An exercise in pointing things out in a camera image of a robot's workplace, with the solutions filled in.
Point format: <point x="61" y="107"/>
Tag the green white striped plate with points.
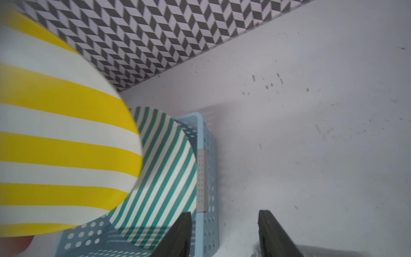
<point x="167" y="183"/>

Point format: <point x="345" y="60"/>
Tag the yellow white striped plate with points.
<point x="70" y="149"/>

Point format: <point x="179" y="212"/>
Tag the light blue plastic basket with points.
<point x="99" y="238"/>

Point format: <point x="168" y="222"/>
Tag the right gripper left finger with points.
<point x="177" y="241"/>

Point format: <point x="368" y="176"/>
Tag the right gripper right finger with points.
<point x="274" y="241"/>

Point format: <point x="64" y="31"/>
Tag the red plastic cup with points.
<point x="13" y="246"/>

